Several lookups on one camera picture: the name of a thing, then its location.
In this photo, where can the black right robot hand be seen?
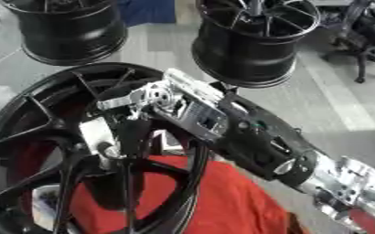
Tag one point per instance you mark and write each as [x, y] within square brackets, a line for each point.
[133, 134]

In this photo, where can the white pin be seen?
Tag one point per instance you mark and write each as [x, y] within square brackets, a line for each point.
[95, 134]

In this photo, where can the silver and black right robot arm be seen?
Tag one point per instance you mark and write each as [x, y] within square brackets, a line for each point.
[260, 146]

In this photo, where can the black spoked wheel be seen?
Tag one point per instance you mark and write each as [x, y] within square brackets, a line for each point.
[46, 122]

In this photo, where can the black wheel rim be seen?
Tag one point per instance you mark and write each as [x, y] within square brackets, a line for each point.
[244, 58]
[70, 33]

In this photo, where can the white plastic container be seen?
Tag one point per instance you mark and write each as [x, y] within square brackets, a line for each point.
[46, 207]

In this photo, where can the blue fabric object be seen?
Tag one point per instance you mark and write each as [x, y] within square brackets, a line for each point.
[145, 10]

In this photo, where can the black office chair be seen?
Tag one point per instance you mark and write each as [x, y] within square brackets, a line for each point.
[367, 33]

